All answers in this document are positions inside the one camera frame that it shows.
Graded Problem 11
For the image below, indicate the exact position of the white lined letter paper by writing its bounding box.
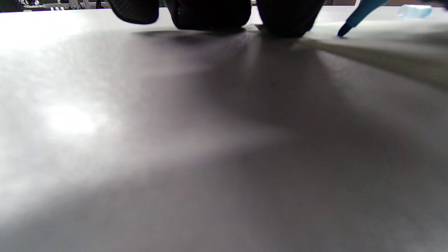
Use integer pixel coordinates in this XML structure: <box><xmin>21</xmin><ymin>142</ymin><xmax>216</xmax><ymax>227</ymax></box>
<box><xmin>301</xmin><ymin>19</ymin><xmax>448</xmax><ymax>88</ymax></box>

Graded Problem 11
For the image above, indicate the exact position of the person's left hand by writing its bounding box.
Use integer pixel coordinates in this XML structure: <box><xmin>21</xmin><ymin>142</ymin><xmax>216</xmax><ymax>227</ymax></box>
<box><xmin>107</xmin><ymin>0</ymin><xmax>326</xmax><ymax>38</ymax></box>

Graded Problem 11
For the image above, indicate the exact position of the clear blue marker cap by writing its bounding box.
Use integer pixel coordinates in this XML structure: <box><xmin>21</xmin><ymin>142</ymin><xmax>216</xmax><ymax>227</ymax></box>
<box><xmin>398</xmin><ymin>4</ymin><xmax>433</xmax><ymax>19</ymax></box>

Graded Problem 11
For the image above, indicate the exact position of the blue pink permanent marker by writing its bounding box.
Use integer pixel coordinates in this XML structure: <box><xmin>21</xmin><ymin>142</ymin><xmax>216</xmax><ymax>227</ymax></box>
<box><xmin>337</xmin><ymin>0</ymin><xmax>389</xmax><ymax>37</ymax></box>

